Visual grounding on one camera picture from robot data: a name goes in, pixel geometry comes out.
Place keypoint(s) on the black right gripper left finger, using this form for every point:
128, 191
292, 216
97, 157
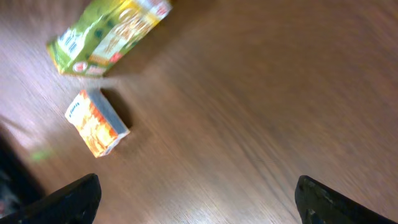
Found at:
76, 202

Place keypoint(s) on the green orange juice carton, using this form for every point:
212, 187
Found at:
105, 32

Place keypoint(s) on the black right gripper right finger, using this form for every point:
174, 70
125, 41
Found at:
317, 203

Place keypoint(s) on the orange small drink carton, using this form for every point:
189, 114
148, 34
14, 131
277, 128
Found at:
96, 121

